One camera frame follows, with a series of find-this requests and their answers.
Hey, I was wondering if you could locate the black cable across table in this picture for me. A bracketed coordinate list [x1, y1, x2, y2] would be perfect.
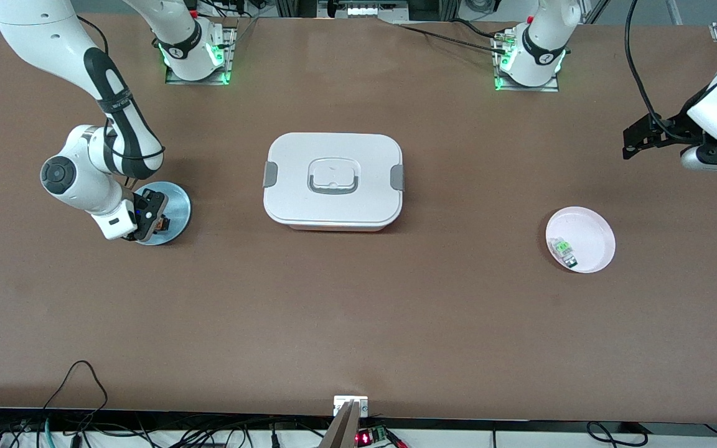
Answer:
[395, 20, 510, 55]

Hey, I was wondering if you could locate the green and clear switch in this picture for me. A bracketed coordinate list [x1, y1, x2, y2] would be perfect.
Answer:
[550, 237, 579, 269]

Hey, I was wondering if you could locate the black coiled cable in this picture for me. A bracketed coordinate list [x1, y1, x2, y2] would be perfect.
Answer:
[585, 421, 649, 447]

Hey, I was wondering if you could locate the grey camera mount bar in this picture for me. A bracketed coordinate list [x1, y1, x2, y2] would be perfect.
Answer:
[320, 400, 363, 448]

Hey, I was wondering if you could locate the white lidded lunch box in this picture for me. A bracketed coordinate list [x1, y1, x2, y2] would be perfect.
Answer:
[263, 132, 406, 232]

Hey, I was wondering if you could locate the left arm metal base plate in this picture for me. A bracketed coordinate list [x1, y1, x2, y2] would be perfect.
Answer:
[494, 30, 560, 93]

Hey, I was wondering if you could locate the light blue round plate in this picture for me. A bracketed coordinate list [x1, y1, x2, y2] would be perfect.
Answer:
[132, 181, 192, 246]

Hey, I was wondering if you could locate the circuit board with red display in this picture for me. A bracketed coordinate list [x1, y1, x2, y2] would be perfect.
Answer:
[355, 426, 391, 447]

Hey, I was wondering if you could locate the pink round plate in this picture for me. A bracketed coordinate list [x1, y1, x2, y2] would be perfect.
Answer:
[545, 206, 616, 274]

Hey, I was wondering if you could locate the thin black looped cable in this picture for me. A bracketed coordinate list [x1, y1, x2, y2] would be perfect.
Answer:
[41, 360, 110, 413]

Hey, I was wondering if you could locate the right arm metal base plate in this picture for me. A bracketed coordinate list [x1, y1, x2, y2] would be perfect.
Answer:
[165, 24, 238, 86]

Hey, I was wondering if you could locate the white metal table bracket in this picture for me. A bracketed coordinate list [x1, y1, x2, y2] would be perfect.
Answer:
[333, 395, 369, 418]

